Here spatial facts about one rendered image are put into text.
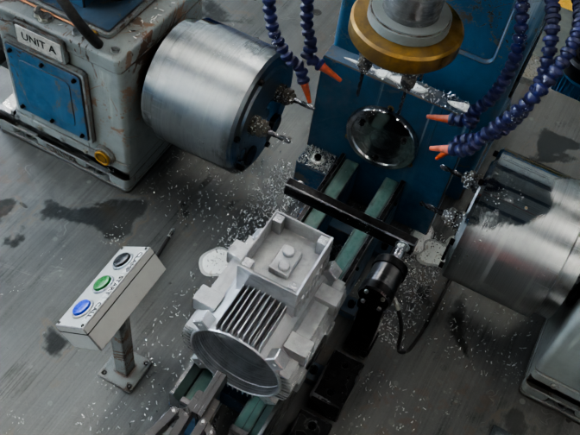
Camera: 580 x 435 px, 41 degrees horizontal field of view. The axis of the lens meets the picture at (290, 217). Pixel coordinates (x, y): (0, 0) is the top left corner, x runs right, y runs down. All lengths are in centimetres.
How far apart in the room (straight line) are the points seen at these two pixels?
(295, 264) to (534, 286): 40
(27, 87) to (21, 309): 43
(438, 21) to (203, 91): 43
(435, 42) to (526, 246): 35
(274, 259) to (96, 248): 51
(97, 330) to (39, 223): 50
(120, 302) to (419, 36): 60
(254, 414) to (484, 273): 44
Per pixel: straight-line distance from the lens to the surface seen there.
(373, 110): 146
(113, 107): 149
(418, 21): 120
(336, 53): 146
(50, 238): 160
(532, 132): 195
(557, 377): 146
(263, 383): 125
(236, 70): 138
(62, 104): 156
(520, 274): 130
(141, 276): 121
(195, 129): 140
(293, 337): 115
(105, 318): 117
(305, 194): 137
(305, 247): 119
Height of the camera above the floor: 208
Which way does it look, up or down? 52 degrees down
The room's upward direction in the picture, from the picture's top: 10 degrees clockwise
